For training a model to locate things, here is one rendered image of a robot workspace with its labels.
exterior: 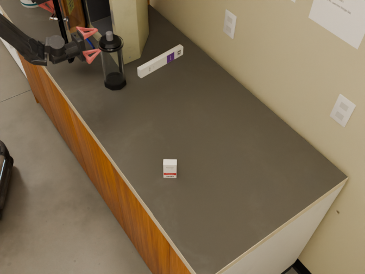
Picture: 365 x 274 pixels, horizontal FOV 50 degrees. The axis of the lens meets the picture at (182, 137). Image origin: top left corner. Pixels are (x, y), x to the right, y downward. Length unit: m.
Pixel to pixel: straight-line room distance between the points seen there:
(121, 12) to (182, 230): 0.94
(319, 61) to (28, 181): 1.96
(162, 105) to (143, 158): 0.29
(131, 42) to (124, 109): 0.34
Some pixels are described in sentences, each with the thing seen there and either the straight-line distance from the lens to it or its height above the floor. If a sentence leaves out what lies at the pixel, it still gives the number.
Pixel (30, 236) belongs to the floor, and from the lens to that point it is 2.54.
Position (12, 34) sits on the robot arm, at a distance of 1.47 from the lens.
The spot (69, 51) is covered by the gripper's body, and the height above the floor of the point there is 1.21.
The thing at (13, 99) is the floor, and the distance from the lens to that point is 3.29.
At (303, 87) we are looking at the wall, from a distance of 1.60.
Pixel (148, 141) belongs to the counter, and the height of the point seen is 0.94.
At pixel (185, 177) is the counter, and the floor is 0.94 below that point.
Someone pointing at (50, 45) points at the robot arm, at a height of 1.28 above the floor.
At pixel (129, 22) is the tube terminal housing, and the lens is 1.80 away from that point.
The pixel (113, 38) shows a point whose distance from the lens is 1.67.
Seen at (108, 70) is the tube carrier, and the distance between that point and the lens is 1.72.
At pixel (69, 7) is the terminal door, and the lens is 1.86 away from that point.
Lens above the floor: 2.17
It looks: 51 degrees down
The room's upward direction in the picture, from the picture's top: 2 degrees clockwise
